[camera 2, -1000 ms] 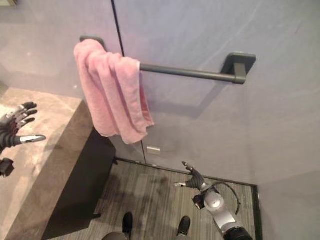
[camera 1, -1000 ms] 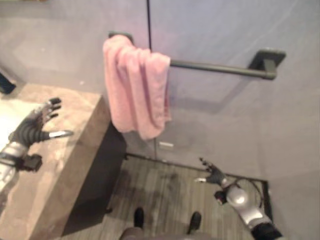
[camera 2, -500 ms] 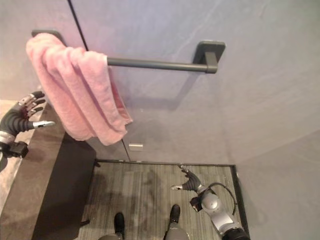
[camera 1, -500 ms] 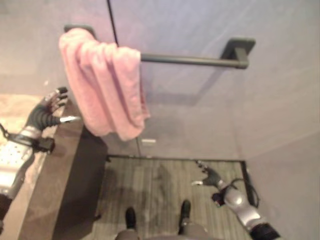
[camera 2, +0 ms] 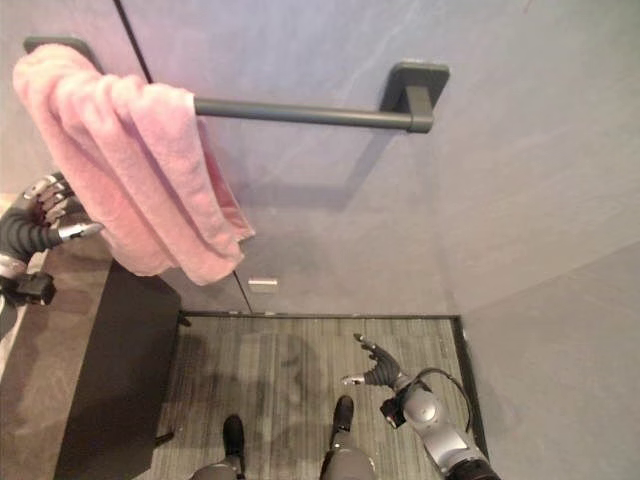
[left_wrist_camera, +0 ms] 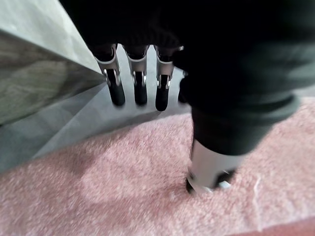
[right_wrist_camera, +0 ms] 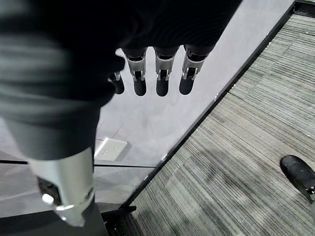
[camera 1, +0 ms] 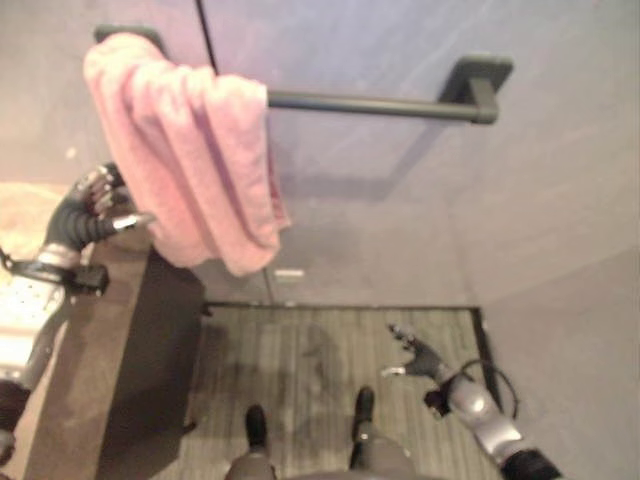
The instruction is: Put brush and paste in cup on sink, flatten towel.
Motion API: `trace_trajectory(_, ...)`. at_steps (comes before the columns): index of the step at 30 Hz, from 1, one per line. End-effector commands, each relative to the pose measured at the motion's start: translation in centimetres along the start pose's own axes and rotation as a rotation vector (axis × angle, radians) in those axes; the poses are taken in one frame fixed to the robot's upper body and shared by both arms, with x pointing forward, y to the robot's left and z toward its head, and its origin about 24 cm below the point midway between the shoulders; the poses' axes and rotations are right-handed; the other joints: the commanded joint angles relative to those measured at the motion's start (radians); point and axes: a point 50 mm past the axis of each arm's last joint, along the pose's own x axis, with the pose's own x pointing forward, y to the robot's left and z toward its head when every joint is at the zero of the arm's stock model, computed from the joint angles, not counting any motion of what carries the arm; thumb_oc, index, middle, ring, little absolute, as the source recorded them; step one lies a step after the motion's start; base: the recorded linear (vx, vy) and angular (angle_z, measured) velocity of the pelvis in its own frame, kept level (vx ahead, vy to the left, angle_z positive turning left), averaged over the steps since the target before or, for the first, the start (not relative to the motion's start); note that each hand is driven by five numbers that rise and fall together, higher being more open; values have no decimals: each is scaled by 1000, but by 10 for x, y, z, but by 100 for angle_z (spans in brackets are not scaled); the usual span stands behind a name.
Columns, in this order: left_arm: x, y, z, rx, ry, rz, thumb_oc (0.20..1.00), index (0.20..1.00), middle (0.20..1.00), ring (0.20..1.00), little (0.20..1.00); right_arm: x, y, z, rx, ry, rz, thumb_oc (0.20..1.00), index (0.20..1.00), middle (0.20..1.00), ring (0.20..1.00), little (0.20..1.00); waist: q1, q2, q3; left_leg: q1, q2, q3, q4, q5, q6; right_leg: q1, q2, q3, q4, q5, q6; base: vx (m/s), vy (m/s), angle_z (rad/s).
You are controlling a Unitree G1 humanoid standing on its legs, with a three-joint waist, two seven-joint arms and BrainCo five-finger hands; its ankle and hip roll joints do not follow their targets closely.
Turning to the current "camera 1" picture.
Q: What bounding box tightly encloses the dark brown vanity cabinet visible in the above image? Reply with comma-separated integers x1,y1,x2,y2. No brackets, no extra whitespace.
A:
19,227,206,480

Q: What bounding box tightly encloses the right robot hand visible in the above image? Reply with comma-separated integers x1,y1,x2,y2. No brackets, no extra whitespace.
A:
382,323,450,385

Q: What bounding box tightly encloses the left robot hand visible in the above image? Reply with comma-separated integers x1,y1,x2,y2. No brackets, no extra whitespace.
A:
46,162,156,253

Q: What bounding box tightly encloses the pink towel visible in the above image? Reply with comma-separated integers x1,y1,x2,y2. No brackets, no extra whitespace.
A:
82,32,293,278

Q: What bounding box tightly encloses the grey ribbed floor mat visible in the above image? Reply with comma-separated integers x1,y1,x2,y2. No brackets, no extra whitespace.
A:
149,305,506,480

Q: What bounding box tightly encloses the black towel bar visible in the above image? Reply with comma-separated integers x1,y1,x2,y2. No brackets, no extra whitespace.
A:
93,24,515,127

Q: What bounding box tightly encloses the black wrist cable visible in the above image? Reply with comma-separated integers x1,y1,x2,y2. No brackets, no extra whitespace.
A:
457,358,520,419

